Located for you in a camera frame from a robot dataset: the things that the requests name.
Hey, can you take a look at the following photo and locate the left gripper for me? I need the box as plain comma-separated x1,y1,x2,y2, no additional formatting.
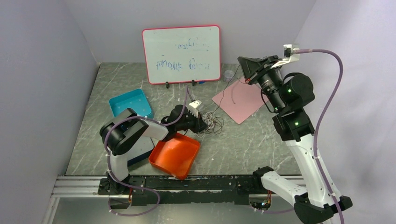
176,110,209,134

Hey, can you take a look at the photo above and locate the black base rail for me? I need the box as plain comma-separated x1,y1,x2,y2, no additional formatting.
97,175,269,206

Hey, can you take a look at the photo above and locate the teal square tray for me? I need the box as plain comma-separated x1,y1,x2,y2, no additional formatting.
109,88,154,119

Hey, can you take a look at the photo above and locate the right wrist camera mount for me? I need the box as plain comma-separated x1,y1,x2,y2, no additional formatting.
270,43,300,69

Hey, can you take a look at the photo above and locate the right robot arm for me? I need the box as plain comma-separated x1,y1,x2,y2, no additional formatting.
238,56,353,224

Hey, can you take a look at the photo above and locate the pink clipboard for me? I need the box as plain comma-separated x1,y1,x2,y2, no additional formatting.
212,77,268,124

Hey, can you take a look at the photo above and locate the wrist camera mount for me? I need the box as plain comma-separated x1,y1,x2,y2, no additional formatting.
187,100,203,118
270,43,300,69

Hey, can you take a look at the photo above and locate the orange square tray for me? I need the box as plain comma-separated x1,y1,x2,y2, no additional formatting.
148,133,200,180

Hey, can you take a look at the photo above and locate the dark blue square tray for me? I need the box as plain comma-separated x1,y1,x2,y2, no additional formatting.
127,137,155,167

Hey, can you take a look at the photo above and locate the clear jar of paperclips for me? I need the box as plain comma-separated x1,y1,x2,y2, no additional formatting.
223,70,234,83

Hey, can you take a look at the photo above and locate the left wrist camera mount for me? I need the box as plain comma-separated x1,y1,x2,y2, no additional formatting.
187,100,203,118

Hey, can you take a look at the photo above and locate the red-framed whiteboard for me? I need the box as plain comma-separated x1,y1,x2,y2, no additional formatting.
141,25,221,84

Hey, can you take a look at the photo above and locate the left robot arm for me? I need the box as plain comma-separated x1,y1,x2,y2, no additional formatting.
99,104,208,194

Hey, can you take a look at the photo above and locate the brown thin cable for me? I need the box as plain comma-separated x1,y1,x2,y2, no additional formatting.
201,111,225,135

